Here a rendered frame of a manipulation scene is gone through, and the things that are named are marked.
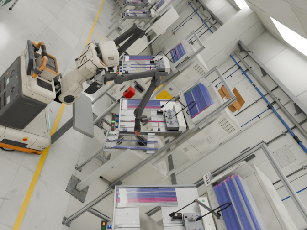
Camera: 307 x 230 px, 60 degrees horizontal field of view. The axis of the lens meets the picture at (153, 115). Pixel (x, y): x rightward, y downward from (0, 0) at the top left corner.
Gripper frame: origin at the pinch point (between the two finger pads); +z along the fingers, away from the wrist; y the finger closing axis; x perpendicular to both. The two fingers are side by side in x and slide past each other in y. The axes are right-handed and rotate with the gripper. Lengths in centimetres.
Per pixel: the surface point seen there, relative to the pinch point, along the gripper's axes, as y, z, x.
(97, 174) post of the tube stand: -15, 42, 40
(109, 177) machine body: 22, 81, 35
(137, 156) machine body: 23, 46, 1
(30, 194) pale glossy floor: -52, 37, 94
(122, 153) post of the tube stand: -14.6, 13.4, 13.2
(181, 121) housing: 35, 2, -47
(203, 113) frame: 23, -17, -69
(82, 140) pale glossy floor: 61, 55, 77
